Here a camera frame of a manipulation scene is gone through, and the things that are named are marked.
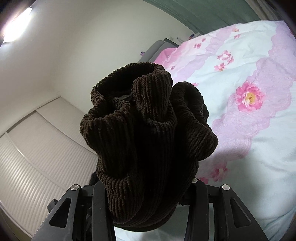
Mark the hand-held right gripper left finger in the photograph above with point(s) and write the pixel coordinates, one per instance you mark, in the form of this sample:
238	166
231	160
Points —
99	208

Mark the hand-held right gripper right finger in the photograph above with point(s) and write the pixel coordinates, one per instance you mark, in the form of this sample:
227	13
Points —
198	220

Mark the dark brown fleece pants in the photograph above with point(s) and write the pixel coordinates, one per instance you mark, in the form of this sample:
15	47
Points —
138	139

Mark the black folded garment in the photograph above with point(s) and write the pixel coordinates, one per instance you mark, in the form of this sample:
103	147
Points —
93	178

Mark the pink floral duvet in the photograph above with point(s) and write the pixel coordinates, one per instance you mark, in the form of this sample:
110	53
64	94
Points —
254	162

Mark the grey headboard cushion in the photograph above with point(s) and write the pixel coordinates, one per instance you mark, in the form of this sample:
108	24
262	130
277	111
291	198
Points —
151	49

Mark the ceiling light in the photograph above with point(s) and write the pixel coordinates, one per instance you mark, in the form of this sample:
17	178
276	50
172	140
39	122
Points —
16	25

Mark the green curtain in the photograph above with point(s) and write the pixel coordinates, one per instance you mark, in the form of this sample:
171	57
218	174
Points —
208	14

